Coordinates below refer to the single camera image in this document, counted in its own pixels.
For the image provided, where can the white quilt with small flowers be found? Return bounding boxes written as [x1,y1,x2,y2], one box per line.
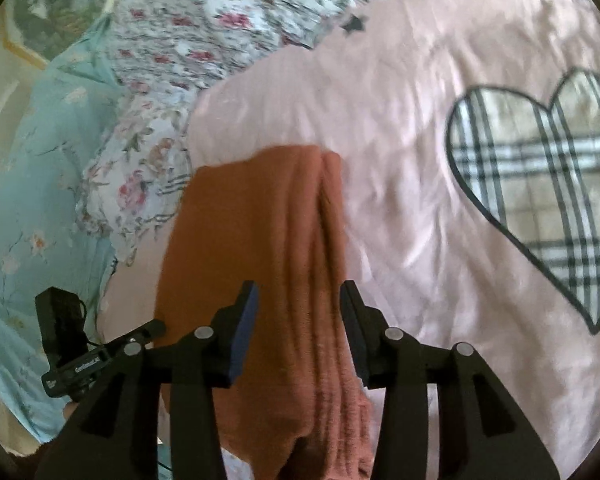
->
[100,0,556,107]

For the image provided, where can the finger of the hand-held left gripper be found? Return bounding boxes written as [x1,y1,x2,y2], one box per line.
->
[100,319,167,359]

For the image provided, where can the pink blanket with plaid hearts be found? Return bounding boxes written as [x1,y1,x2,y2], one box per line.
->
[100,0,600,480]

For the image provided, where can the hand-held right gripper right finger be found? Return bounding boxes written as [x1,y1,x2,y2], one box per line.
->
[339,280,562,480]

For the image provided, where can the white pillow with large flowers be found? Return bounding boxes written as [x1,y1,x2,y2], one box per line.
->
[74,91,197,267]

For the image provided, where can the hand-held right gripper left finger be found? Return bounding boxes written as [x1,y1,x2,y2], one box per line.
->
[34,280,260,480]

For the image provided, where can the teal floral bed sheet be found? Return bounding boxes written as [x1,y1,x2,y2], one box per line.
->
[0,24,127,447]

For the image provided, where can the rust brown knit sweater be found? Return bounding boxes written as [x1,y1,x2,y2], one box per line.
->
[152,144,382,480]

